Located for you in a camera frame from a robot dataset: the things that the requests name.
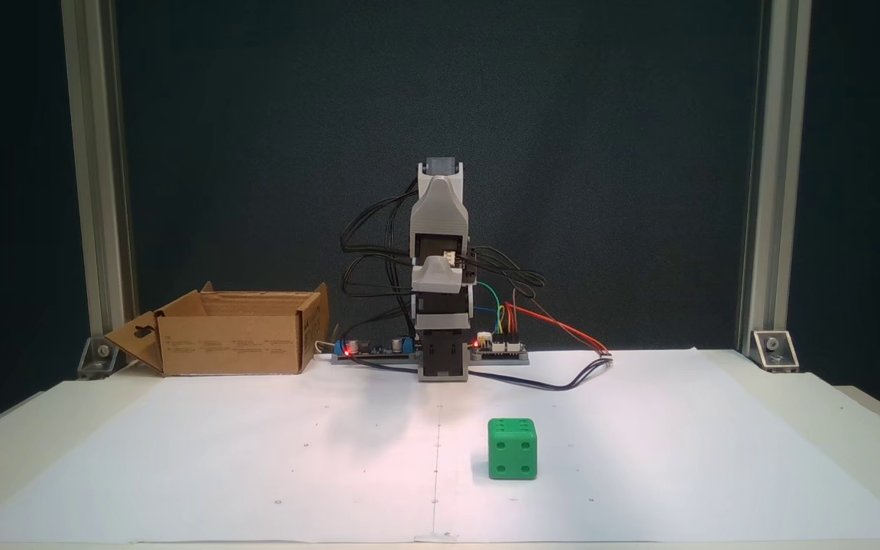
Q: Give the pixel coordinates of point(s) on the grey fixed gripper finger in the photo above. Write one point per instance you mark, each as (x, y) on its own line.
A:
(440, 283)

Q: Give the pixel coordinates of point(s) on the green die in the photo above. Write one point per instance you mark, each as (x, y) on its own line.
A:
(512, 451)

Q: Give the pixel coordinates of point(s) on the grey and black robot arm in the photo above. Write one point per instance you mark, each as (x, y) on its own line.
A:
(440, 206)

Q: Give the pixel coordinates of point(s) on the motor driver circuit board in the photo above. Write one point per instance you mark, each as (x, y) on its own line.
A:
(501, 347)

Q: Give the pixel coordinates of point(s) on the blue power converter board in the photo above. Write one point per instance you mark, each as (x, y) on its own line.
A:
(379, 348)

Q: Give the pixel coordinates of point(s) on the brown cardboard box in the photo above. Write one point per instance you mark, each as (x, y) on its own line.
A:
(234, 347)

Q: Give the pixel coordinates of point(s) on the white paper sheet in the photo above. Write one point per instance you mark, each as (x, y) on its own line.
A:
(257, 458)

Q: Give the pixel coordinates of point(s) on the grey board base plate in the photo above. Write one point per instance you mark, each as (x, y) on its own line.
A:
(501, 360)

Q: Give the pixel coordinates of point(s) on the grey metal corner bracket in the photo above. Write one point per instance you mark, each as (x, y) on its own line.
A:
(774, 350)
(98, 357)

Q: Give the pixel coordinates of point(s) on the aluminium frame post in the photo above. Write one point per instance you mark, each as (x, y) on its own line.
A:
(100, 191)
(776, 191)

